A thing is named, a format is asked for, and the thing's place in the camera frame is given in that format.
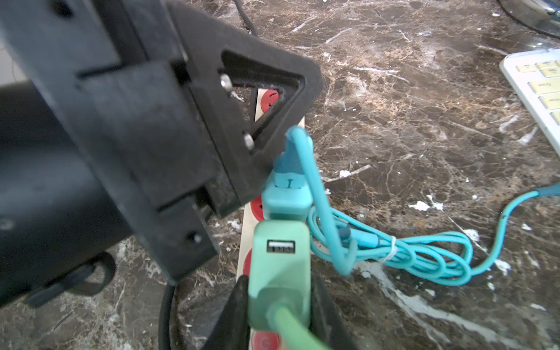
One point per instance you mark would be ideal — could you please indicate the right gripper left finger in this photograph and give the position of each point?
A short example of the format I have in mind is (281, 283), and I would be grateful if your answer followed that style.
(232, 330)

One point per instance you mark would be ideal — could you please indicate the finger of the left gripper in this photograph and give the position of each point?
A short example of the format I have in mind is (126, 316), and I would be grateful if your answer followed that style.
(249, 94)

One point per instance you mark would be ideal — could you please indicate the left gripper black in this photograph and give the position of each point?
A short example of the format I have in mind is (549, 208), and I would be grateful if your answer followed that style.
(103, 142)

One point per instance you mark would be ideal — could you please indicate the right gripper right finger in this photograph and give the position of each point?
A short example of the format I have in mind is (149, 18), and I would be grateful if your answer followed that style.
(326, 321)

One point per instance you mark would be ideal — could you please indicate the green USB charger adapter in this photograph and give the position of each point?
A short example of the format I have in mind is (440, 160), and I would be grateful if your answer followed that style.
(280, 272)

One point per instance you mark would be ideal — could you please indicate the far white keyboard yellow keys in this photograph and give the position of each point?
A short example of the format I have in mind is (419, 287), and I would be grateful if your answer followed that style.
(534, 75)

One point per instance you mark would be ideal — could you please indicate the teal USB charger adapter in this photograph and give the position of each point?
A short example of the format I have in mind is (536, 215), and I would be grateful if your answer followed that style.
(286, 196)

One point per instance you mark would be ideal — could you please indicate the chrome hook stand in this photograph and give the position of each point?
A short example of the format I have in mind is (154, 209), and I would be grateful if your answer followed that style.
(541, 16)

